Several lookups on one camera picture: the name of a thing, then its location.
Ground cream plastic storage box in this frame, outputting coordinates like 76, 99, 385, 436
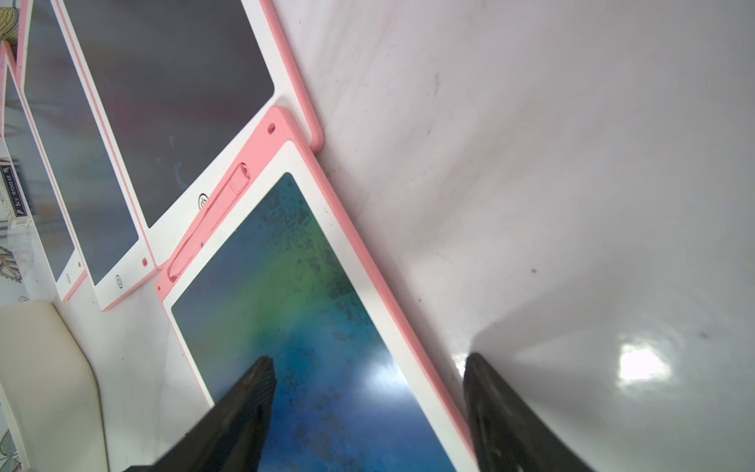
1, 300, 109, 471

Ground pink writing tablet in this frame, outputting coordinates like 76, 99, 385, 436
1, 41, 86, 302
55, 1, 324, 265
18, 1, 155, 311

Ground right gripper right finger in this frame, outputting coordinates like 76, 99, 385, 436
463, 353, 591, 472

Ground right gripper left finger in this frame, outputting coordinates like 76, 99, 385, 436
129, 356, 276, 471

